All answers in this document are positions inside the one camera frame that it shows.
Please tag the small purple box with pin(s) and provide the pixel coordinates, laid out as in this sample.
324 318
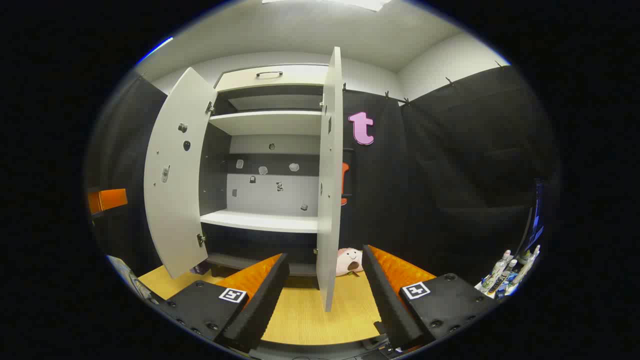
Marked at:
200 269

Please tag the white tray of small bottles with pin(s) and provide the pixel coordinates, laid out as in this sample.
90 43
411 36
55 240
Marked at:
502 275

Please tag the pink white plush toy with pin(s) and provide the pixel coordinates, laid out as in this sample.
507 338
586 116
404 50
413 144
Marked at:
347 260

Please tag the grey door black cat sticker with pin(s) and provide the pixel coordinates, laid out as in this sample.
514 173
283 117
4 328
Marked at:
330 200

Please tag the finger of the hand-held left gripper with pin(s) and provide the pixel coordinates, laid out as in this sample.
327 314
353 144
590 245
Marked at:
110 199

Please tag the black backdrop cloth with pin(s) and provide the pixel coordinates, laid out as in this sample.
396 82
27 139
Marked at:
450 175

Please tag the grey cabinet drawer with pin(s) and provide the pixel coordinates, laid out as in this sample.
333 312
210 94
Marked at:
300 76

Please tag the grey open-shelf cabinet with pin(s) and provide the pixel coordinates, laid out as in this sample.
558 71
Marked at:
265 221

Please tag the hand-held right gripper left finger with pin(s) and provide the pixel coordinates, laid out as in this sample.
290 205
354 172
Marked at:
265 305

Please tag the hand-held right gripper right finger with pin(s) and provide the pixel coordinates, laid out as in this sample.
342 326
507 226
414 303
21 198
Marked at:
387 300

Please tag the grey door newspaper sticker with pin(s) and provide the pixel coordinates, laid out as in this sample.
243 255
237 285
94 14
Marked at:
175 200

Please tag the ceiling light panel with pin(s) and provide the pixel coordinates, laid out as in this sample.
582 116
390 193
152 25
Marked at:
350 3

